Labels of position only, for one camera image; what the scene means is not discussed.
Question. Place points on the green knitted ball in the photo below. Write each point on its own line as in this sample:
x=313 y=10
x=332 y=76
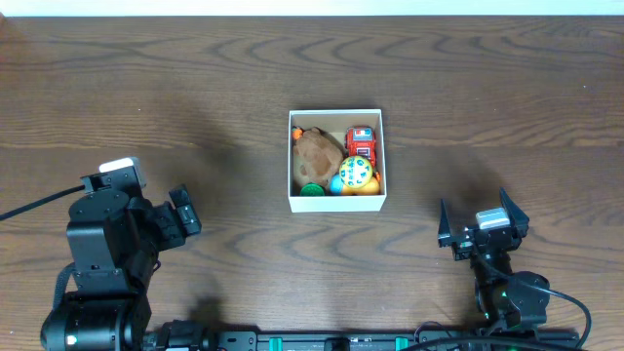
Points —
x=312 y=190

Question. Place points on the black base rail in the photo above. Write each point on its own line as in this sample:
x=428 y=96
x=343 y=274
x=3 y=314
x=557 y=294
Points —
x=186 y=335

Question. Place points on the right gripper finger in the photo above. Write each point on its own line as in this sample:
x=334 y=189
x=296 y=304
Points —
x=516 y=215
x=444 y=228

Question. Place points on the white cardboard box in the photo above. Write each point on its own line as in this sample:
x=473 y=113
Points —
x=334 y=124

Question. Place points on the brown plush toy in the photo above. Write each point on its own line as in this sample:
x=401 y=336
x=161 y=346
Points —
x=316 y=158

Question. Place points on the yellow blue patterned ball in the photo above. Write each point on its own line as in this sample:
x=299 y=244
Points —
x=355 y=171

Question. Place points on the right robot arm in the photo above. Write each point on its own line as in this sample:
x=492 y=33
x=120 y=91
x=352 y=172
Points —
x=510 y=300

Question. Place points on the red toy fire truck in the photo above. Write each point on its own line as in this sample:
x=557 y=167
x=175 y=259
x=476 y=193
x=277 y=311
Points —
x=360 y=141

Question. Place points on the yellow rubber duck toy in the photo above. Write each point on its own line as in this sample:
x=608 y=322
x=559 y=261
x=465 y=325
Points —
x=372 y=188

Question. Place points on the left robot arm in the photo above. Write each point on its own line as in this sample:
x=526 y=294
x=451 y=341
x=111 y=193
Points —
x=115 y=236

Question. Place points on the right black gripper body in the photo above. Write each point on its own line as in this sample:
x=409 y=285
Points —
x=463 y=247

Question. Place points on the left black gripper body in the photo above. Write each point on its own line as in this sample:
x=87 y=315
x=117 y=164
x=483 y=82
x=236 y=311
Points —
x=184 y=214

